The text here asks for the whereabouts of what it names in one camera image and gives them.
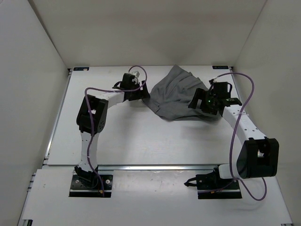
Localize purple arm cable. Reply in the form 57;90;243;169
197;72;268;202
85;65;148;198

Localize aluminium rail along table front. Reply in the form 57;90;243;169
42;164;265;172

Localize blue label corner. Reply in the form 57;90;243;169
212;65;229;70
73;67;89;71

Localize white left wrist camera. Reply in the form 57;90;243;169
130;71;140;78

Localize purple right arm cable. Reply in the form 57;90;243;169
197;72;268;202

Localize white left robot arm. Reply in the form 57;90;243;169
75;71;150;194

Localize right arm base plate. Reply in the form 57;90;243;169
196;167;242;200

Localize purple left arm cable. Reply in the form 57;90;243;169
85;65;148;198

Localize blue label right corner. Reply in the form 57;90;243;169
212;65;229;70

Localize grey pleated skirt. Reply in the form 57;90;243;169
143;65;220;121

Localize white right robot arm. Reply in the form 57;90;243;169
185;80;279;193

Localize aluminium rail left table edge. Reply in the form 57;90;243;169
42;68;73;165

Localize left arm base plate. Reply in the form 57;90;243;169
69;171;113;198

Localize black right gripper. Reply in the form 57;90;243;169
188;89;218;115

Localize blue label left corner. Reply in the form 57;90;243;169
73;67;89;71

